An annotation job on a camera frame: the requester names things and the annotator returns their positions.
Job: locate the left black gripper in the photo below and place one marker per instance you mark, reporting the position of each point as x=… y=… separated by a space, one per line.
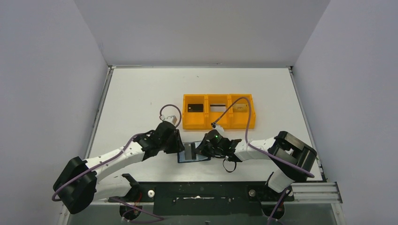
x=177 y=141

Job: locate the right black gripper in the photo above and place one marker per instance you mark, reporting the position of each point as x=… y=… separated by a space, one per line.
x=201 y=149

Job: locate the blue leather card holder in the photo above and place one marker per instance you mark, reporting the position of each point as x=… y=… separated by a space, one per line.
x=200 y=158

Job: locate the black VIP credit card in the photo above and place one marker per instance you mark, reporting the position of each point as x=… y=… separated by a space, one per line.
x=195 y=108

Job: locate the orange three-compartment tray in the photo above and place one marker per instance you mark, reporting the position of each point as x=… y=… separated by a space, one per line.
x=218 y=108

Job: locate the gold credit card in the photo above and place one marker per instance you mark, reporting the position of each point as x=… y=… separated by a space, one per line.
x=240 y=108

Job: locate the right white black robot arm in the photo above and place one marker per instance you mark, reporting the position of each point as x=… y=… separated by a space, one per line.
x=293 y=158

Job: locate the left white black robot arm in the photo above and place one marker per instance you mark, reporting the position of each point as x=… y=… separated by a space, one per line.
x=83 y=181

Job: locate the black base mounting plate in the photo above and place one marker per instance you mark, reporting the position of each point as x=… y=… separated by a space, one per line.
x=199 y=198

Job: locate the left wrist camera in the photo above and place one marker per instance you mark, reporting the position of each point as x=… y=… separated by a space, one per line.
x=171 y=119

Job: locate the aluminium frame rail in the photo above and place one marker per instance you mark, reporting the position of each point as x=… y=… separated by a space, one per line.
x=316 y=193

